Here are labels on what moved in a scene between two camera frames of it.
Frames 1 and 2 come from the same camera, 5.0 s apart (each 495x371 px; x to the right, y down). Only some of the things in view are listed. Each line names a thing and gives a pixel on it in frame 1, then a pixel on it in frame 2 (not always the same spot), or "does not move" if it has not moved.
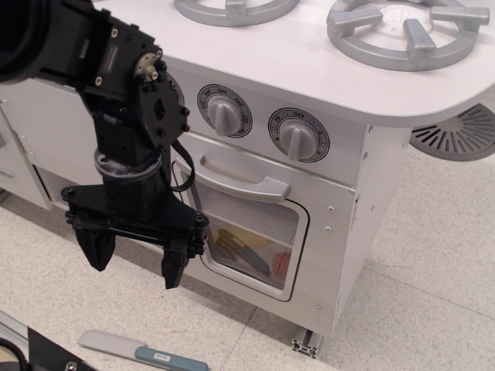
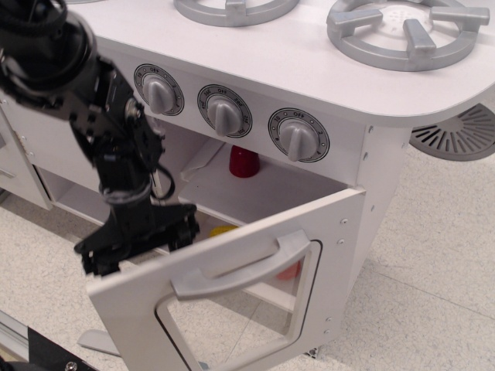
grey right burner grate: [421, 53] does not move
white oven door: [285, 258] to [279, 296]
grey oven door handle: [267, 187] to [291, 246]
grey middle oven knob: [225, 110] does not move
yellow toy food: [244, 238] to [220, 229]
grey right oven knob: [299, 134] does not move
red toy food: [280, 263] to [289, 272]
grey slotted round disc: [466, 137] does not move
